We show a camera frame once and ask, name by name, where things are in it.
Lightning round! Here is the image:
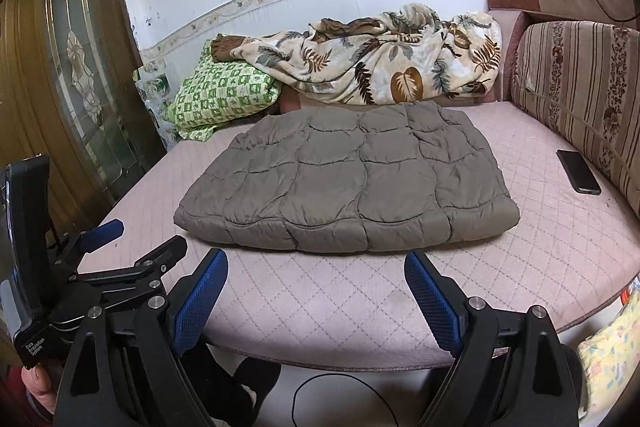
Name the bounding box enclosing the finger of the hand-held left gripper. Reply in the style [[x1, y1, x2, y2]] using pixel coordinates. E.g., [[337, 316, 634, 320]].
[[62, 218, 125, 268], [75, 235, 188, 313]]

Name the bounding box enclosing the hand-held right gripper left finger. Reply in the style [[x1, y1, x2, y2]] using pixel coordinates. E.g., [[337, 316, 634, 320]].
[[52, 248, 230, 427]]

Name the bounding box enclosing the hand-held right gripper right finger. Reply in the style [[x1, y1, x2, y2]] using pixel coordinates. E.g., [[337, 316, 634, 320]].
[[404, 251, 583, 427]]

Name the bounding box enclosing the grey hooded puffer jacket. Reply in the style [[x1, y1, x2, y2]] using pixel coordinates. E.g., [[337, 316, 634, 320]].
[[174, 101, 521, 255]]

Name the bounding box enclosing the person's left hand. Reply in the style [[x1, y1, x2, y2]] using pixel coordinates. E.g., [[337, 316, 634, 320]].
[[21, 366, 57, 412]]

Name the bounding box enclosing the person's black-socked foot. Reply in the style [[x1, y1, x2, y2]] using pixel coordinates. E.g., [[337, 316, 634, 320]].
[[180, 344, 282, 427]]

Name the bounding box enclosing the wooden door with glass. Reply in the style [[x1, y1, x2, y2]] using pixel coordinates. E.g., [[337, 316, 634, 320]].
[[0, 0, 166, 233]]

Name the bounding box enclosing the green patterned pillow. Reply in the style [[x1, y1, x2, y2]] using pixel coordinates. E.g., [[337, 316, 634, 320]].
[[165, 39, 283, 142]]

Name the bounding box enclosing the yellow patterned cloth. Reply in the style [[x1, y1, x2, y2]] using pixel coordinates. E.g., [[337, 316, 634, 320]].
[[575, 307, 640, 418]]

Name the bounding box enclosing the black smartphone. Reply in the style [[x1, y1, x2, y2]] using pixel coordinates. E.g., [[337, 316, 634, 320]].
[[556, 149, 602, 195]]

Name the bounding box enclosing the leaf print fleece blanket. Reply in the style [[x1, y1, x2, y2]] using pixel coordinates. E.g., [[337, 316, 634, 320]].
[[210, 3, 502, 106]]

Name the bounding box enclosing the striped sofa cushion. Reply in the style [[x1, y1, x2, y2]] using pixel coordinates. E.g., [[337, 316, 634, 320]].
[[510, 21, 640, 218]]

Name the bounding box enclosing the black floor cable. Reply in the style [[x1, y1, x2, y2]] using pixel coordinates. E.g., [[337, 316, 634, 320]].
[[292, 374, 401, 427]]

